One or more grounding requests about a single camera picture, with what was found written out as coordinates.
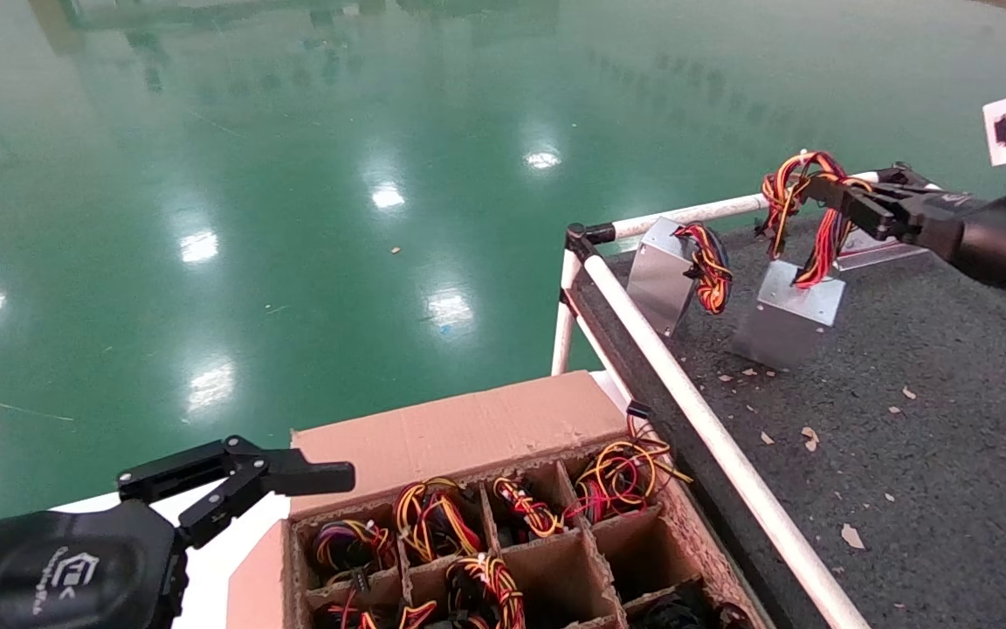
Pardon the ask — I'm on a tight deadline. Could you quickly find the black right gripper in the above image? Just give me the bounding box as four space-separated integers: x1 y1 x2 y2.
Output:
803 176 1006 308

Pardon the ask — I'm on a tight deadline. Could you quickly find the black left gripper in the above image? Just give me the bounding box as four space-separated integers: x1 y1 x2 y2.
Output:
0 436 357 629

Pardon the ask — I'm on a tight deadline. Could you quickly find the silver power supply with wires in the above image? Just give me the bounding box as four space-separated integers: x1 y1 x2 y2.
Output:
729 149 873 370
627 218 736 338

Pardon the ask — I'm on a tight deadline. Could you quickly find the brown cardboard divider box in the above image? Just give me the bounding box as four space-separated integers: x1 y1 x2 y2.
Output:
228 370 771 629

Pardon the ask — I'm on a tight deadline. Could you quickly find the black pipe corner connector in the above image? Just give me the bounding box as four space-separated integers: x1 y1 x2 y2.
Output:
876 162 937 191
566 223 618 264

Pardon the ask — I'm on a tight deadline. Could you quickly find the clear acrylic sign holder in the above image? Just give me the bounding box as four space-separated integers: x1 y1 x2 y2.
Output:
833 224 937 273

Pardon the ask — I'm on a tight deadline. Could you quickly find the thin white brace pipe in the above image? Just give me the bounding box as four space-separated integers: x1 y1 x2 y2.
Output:
571 308 639 416

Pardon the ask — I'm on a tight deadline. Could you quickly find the dark power supply unit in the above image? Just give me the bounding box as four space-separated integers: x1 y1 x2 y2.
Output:
634 581 736 629

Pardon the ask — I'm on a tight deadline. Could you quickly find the power supply with purple wires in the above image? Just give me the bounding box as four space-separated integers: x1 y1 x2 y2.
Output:
311 520 399 579

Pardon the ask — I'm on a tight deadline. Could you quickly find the power supply with red wires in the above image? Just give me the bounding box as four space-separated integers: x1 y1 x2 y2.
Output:
323 591 387 629

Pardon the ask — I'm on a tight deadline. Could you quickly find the power supply with yellow wires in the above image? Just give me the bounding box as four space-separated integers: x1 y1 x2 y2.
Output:
393 478 486 565

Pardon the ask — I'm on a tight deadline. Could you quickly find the power supply with red-yellow wires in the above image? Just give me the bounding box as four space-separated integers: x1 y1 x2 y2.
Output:
492 478 568 543
394 601 443 629

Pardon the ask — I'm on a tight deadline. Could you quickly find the long white frame pipe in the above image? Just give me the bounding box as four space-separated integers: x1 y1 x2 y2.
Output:
588 253 873 629

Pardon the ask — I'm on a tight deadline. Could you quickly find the power supply with orange wires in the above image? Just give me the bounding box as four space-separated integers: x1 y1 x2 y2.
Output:
446 552 527 629

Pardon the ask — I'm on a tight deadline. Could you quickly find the white frame leg pipe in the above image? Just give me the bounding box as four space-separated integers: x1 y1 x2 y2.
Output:
552 252 585 377

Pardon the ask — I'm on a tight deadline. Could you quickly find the power supply with looped wires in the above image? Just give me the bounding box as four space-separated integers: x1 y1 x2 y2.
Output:
573 402 696 527

